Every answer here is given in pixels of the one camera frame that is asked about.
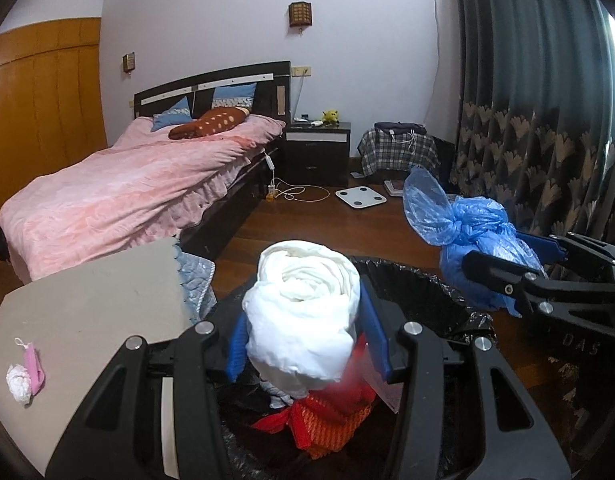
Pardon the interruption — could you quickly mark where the grey cloth piece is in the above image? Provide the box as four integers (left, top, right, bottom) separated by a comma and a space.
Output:
260, 380, 293, 408

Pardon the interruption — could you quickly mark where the blue pillow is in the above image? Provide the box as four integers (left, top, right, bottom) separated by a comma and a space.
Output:
151, 96, 193, 132
211, 82, 258, 110

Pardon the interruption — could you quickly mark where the wooden wardrobe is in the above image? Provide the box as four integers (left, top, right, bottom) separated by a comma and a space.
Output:
0, 17, 108, 221

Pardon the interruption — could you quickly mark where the bed with pink blanket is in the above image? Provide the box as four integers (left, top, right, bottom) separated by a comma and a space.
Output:
0, 60, 292, 261

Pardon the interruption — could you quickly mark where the pink face mask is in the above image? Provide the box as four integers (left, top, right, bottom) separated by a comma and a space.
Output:
14, 337, 47, 395

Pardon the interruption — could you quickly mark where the dark bag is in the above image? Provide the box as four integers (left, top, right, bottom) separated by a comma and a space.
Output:
375, 121, 428, 136

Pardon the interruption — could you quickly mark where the blue plastic bag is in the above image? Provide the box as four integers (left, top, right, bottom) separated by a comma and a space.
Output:
402, 166, 548, 317

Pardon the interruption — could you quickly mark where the white cable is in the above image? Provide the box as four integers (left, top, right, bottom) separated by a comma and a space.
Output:
271, 177, 331, 204

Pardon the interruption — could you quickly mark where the plaid cloth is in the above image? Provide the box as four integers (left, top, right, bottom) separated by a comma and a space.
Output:
358, 127, 441, 177

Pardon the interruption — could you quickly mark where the brown spotted pillow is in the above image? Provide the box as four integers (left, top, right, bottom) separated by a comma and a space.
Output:
168, 106, 250, 140

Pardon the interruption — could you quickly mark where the black bin with garbage bag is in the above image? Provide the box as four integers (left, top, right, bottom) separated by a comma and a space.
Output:
202, 256, 498, 480

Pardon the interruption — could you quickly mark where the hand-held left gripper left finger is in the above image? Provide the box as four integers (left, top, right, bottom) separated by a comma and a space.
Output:
46, 305, 249, 480

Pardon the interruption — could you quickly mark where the light blue quilted mat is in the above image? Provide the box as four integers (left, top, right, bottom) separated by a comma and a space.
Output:
172, 240, 218, 323

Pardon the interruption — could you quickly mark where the pink blanket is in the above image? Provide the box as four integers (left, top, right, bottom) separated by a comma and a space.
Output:
0, 114, 287, 281

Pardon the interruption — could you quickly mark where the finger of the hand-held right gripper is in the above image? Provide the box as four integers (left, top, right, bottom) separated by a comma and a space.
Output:
461, 250, 615, 318
516, 231, 615, 281

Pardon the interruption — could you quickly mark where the clear plastic wrapper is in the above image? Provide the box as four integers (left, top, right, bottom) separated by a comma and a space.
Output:
357, 345, 403, 413

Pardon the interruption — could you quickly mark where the dark patterned curtain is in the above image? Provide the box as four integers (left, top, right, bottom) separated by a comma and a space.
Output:
448, 0, 615, 311

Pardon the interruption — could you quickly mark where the white bathroom scale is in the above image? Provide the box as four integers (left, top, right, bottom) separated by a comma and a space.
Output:
336, 187, 388, 209

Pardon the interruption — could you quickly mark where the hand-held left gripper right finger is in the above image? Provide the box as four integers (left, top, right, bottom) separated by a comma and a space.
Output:
359, 287, 572, 480

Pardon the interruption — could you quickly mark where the red plastic wrapper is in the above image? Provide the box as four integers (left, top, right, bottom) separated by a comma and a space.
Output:
335, 347, 378, 413

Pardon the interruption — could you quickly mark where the white paper ball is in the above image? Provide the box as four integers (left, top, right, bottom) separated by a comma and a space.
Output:
6, 364, 34, 405

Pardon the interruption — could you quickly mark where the dark nightstand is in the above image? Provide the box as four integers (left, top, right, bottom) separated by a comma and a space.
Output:
286, 121, 352, 187

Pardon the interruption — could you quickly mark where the large wooden wall lamp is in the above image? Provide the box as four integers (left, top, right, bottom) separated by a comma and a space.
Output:
288, 1, 313, 31

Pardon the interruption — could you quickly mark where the white cloth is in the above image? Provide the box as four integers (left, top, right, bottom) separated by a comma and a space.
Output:
242, 240, 363, 401

